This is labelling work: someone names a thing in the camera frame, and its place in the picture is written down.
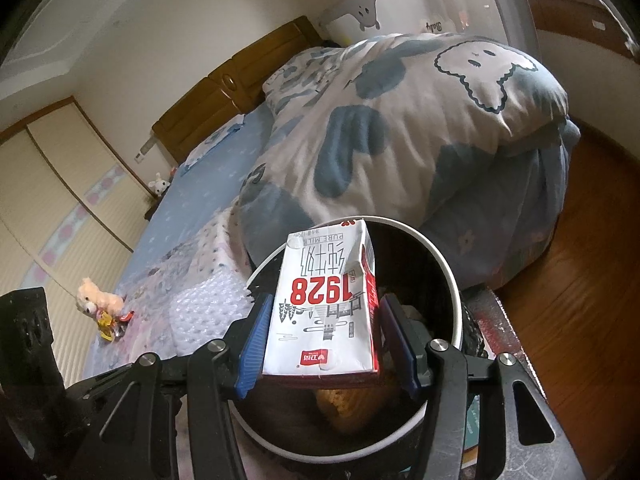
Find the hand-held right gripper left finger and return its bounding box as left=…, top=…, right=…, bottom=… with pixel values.
left=50, top=292, right=275, bottom=480

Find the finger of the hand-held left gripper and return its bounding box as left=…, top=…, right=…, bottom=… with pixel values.
left=62, top=366, right=191, bottom=411

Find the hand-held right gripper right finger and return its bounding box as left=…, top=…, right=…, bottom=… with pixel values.
left=380, top=294, right=581, bottom=480

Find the white paper wrapper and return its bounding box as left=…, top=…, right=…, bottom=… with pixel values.
left=382, top=287, right=426, bottom=326

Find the white and red milk carton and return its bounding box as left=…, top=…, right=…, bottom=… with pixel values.
left=262, top=217, right=382, bottom=391

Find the orange foam fruit net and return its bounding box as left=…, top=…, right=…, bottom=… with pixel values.
left=315, top=382, right=401, bottom=433

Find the white round trash bin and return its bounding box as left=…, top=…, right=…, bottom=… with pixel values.
left=235, top=215, right=468, bottom=461

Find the yellow snack packet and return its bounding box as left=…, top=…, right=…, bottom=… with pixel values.
left=96, top=312, right=119, bottom=339

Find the cream plush bear toy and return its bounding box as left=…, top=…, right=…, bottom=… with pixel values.
left=76, top=277, right=125, bottom=317

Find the floral pastel blanket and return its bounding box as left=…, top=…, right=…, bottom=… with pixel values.
left=82, top=205, right=256, bottom=381

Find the light blue bedsheet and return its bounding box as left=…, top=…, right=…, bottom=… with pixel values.
left=125, top=110, right=281, bottom=281

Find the cream sliding door wardrobe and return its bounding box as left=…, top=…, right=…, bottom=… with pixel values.
left=0, top=97, right=153, bottom=301

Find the cartoon print quilt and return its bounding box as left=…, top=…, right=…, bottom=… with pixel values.
left=237, top=32, right=583, bottom=291

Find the blue and white pillow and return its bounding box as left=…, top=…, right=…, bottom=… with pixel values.
left=185, top=115, right=247, bottom=168

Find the wooden bed headboard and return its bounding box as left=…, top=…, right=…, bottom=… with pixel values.
left=151, top=15, right=326, bottom=166

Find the wooden dresser with drawers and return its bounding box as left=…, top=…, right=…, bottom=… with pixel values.
left=530, top=0, right=640, bottom=61

